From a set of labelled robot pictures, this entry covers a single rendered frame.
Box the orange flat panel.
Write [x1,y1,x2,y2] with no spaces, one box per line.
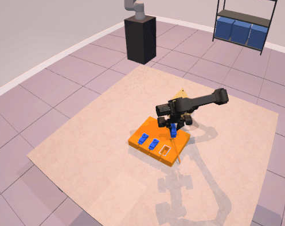
[128,116,190,167]

